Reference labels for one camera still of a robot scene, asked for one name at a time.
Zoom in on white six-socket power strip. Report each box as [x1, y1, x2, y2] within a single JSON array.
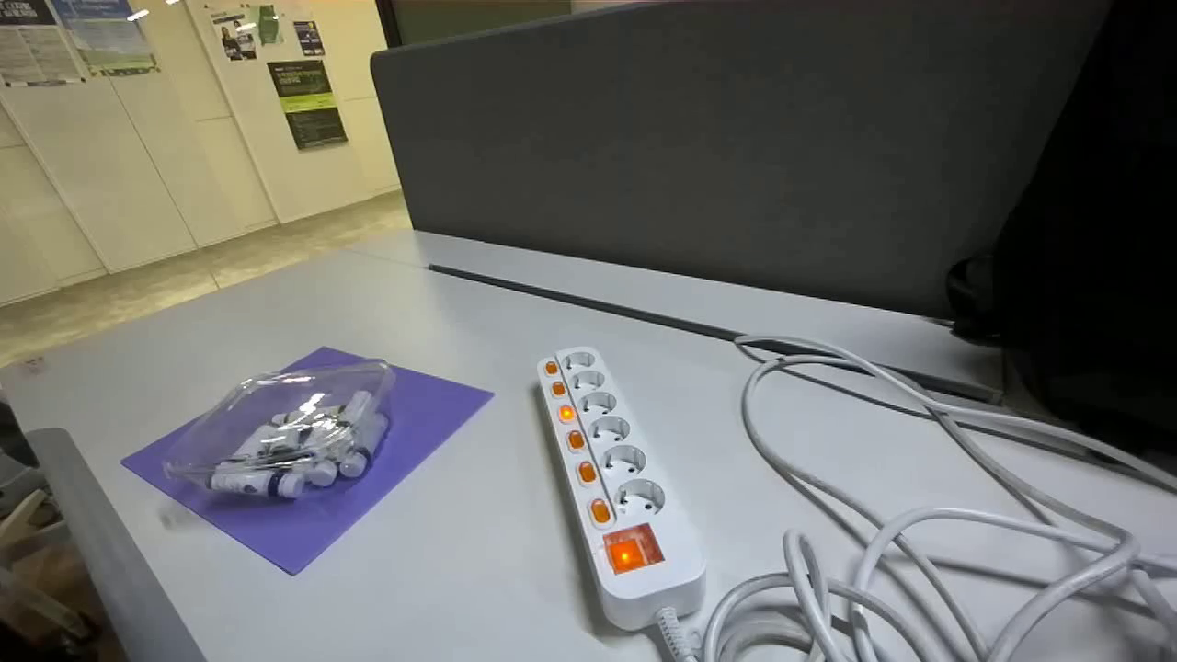
[[538, 346, 707, 634]]

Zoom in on white batteries in bowl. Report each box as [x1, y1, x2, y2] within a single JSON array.
[[207, 389, 392, 500]]

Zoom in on clear plastic bowl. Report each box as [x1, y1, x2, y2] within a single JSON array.
[[162, 361, 398, 500]]

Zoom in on purple paper mat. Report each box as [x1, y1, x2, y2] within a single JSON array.
[[123, 346, 489, 579]]

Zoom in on grey desk partition panel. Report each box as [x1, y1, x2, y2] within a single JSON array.
[[371, 0, 1113, 314]]

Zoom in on black chair back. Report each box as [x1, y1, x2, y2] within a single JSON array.
[[947, 0, 1177, 452]]

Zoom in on black green wall poster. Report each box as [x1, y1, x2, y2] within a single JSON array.
[[270, 59, 346, 152]]

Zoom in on white power strip cable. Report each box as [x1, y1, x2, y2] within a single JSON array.
[[654, 330, 1177, 662]]

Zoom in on blue white wall poster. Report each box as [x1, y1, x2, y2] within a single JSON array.
[[51, 0, 158, 77]]

